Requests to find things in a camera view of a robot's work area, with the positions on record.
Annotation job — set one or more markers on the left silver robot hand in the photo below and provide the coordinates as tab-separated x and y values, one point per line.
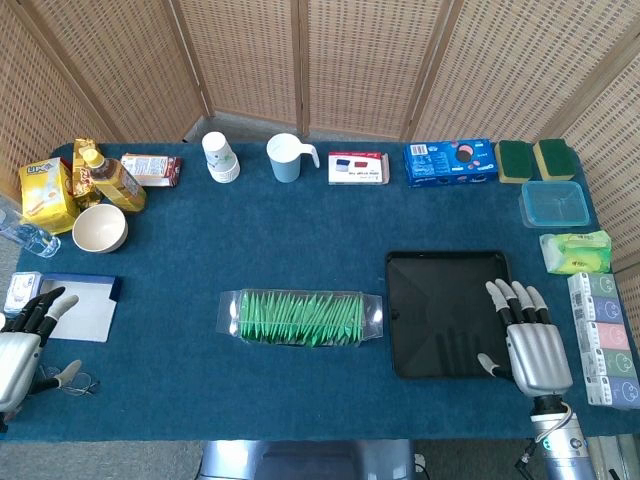
17	355

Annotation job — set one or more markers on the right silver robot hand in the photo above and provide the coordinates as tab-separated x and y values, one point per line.
537	355

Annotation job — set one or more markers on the clear box of green packets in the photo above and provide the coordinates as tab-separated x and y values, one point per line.
372	315

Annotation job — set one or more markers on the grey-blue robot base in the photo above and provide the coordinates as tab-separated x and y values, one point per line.
310	462

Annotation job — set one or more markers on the colourful striped box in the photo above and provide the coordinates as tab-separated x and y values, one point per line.
605	340

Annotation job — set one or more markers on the white and blue box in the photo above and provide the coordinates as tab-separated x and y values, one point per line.
90	310

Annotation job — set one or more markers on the clear blue plastic container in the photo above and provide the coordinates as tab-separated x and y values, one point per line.
554	204

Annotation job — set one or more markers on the yellow snack box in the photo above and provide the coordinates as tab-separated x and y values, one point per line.
47	197

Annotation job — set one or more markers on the yellow liquid bottle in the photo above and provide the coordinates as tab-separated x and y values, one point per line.
117	185

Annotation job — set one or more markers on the blue cookie box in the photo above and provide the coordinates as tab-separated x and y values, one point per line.
445	164

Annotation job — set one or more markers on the row of green tea bags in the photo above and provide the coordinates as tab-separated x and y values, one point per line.
300	320

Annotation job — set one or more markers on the white card box red-blue print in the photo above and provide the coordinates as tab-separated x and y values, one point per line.
357	169

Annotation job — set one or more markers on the small white-blue card pack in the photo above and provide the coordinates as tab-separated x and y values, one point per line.
20	290

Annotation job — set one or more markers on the green wet wipes pack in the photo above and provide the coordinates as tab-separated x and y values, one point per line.
575	252

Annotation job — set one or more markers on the black plastic tray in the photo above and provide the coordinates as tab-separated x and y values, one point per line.
440	300

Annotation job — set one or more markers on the clear water bottle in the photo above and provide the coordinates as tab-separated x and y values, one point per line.
30	237

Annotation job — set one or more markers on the beige bowl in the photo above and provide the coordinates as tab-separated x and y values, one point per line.
100	230

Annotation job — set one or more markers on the yellow printed snack package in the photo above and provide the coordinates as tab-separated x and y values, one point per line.
82	182

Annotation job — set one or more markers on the yellow-green scrub sponge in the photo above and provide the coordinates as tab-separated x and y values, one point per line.
515	161
556	159

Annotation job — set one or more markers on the blue carpet table cover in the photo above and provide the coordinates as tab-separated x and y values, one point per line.
200	240

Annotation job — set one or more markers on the red-white biscuit pack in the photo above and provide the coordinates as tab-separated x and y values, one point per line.
150	170

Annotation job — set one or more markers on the stack of white paper cups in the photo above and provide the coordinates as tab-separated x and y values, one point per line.
220	157

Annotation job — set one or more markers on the wooden rattan folding screen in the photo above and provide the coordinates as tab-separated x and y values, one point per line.
350	60

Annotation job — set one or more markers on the thin-frame eyeglasses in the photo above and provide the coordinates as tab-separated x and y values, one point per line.
82	386

